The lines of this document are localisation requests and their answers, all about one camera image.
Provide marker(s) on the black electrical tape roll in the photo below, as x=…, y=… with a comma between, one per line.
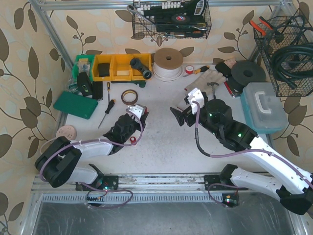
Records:
x=180, y=19

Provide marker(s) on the large black orange screwdriver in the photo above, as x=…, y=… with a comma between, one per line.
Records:
x=107, y=111

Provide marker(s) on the yellow storage bin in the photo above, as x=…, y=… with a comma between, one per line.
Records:
x=101, y=58
x=146, y=59
x=120, y=69

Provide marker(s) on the white cable spool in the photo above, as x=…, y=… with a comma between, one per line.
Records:
x=167, y=65

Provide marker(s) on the back wire basket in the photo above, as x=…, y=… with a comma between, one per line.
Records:
x=162, y=20

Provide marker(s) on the teal clear toolbox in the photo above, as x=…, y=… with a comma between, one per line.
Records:
x=263, y=111

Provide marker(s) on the pink round power socket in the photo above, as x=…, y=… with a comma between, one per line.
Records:
x=67, y=131

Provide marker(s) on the right wire basket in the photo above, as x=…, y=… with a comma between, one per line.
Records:
x=288, y=55

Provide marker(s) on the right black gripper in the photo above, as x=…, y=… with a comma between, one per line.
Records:
x=185, y=117

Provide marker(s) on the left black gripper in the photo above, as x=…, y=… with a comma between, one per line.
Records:
x=133, y=121

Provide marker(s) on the white work glove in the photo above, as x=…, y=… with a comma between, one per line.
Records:
x=202, y=81

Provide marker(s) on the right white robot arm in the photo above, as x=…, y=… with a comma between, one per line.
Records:
x=289, y=184

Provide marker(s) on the black disc spool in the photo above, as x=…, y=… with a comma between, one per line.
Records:
x=245, y=72

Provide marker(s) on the green storage bin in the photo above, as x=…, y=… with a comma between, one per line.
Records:
x=83, y=63

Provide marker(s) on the green clamp tool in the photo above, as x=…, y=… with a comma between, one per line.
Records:
x=141, y=84

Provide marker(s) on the small yellow black screwdriver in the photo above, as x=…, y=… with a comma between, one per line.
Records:
x=108, y=90

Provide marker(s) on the grey pipe fitting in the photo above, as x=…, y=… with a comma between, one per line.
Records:
x=136, y=64

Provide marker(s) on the black box in bin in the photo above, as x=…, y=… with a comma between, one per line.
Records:
x=103, y=69

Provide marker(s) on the aluminium rail base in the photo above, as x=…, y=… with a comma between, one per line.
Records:
x=136, y=188

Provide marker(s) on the brown tape roll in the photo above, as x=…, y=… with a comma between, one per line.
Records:
x=129, y=97

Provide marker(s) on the yellow black bit driver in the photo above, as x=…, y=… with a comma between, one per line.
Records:
x=202, y=69

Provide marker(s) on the red white tape roll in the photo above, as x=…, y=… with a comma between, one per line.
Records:
x=189, y=69

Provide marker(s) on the small claw hammer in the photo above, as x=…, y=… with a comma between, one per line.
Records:
x=213, y=85

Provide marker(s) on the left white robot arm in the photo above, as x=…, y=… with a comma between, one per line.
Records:
x=65, y=161

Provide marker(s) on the green plastic case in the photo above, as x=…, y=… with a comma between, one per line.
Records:
x=75, y=105

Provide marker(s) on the chrome wrench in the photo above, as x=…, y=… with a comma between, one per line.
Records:
x=133, y=10

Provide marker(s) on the short red spring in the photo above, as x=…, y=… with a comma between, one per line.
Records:
x=133, y=140

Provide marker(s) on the orange handled pliers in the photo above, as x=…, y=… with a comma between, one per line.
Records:
x=263, y=22

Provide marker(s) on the black battery charger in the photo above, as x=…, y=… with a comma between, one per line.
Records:
x=84, y=84

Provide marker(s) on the wire basket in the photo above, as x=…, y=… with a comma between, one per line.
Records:
x=288, y=55
x=162, y=20

